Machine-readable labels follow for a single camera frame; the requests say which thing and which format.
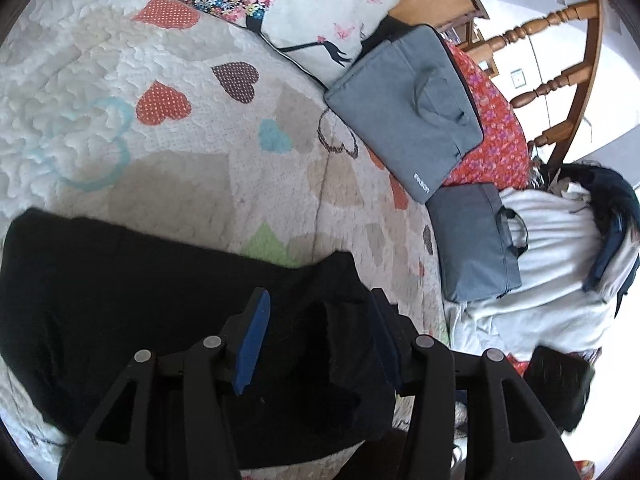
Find black pants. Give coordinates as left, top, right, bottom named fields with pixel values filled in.
left=1, top=209, right=395, bottom=469

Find black cloth item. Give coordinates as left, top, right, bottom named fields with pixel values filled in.
left=523, top=346, right=594, bottom=434

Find white garment pile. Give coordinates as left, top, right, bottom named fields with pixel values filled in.
left=445, top=188, right=639, bottom=361

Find dark navy garment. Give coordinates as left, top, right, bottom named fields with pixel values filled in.
left=541, top=164, right=639, bottom=306

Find red floral cushion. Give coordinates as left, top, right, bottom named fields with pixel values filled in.
left=442, top=44, right=529, bottom=191

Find heart patterned white quilt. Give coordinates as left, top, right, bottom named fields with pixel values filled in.
left=0, top=0, right=452, bottom=480

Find light grey laptop bag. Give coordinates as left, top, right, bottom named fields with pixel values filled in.
left=324, top=25, right=484, bottom=204

